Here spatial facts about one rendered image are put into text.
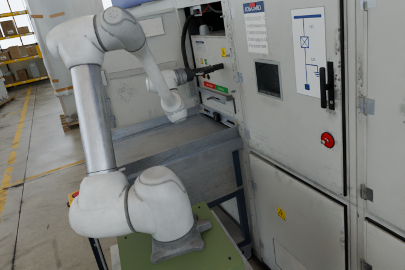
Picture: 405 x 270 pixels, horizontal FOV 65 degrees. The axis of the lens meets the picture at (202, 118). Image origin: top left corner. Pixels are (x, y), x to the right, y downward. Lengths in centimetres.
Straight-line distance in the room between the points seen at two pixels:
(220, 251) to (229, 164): 79
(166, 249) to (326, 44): 84
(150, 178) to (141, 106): 133
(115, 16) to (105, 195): 58
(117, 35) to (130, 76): 114
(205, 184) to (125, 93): 90
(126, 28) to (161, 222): 64
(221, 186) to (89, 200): 92
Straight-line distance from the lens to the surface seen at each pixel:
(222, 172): 181
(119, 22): 112
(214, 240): 115
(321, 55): 113
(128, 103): 231
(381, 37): 99
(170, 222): 106
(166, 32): 223
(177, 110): 157
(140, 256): 119
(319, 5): 111
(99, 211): 110
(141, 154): 183
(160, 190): 101
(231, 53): 164
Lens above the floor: 157
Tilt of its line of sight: 19 degrees down
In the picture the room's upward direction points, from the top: 10 degrees counter-clockwise
